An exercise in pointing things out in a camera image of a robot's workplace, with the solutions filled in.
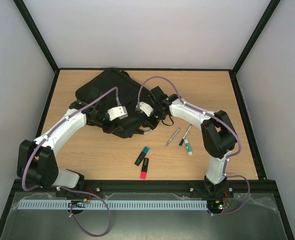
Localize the blue marker pen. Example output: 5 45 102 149
179 124 192 146

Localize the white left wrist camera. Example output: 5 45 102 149
107 105 128 121

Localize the black backpack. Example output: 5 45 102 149
69 68 154 139

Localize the pink highlighter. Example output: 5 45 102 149
140 158 149 180

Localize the green marker pen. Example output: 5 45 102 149
165 128 181 147

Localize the grey slotted cable duct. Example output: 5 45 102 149
17 199 208 211

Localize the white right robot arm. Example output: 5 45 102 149
136 86 240 196

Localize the white glue stick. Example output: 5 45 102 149
184 139 193 156

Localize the black aluminium frame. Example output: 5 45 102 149
14 0 294 240

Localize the blue highlighter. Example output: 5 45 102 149
134 146 150 166

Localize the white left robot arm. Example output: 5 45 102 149
17 100 95 192

